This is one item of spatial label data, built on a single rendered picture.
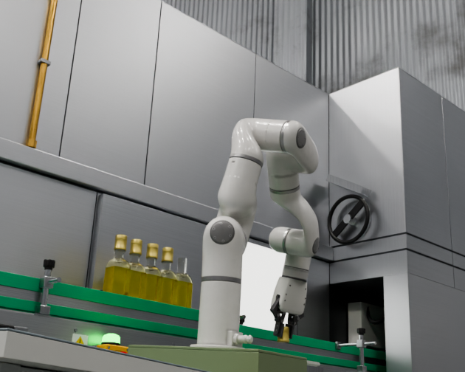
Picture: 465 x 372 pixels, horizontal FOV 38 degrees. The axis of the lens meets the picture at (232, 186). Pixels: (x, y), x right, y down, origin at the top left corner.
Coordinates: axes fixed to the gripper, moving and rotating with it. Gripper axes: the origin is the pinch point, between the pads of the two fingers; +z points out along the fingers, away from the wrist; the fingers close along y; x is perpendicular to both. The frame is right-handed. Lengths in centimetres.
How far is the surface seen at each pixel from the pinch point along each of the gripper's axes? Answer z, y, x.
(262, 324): 2, -31, -40
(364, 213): -49, -74, -38
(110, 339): 9, 55, -3
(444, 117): -103, -112, -33
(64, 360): 5, 99, 55
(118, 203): -27, 35, -47
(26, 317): 7, 75, -9
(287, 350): 7.9, -26.6, -21.5
